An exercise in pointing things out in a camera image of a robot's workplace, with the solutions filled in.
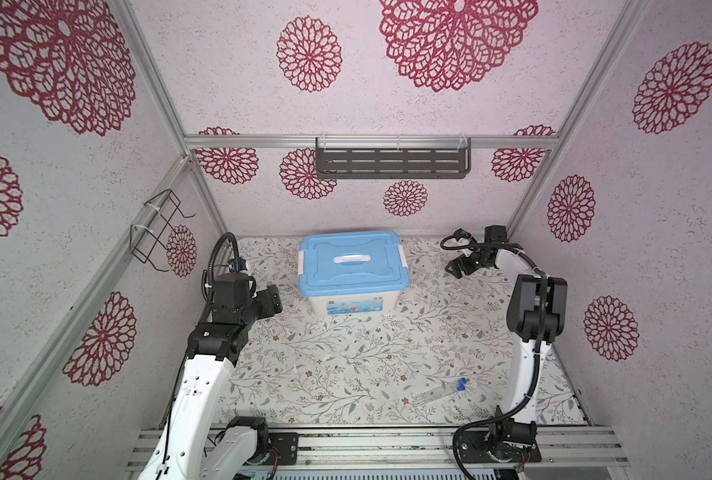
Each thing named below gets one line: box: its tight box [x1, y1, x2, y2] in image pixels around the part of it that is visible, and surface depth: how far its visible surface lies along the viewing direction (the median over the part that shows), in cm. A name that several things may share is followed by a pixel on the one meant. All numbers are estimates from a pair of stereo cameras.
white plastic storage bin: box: [307, 289, 400, 315], surface depth 94 cm
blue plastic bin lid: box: [298, 230, 410, 296], surface depth 92 cm
